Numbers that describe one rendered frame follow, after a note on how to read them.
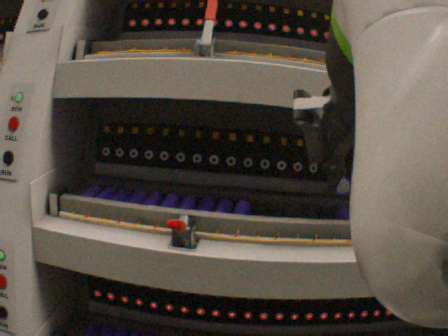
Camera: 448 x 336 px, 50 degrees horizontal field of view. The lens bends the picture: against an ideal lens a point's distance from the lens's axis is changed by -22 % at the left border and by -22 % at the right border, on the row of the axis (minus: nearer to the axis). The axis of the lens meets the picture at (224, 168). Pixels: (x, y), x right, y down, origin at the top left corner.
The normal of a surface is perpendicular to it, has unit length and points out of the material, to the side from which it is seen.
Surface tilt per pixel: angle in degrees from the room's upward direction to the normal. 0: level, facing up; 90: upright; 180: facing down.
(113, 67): 112
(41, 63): 90
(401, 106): 73
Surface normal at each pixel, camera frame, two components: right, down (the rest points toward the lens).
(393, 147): -0.98, -0.18
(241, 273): -0.08, 0.19
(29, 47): -0.05, -0.18
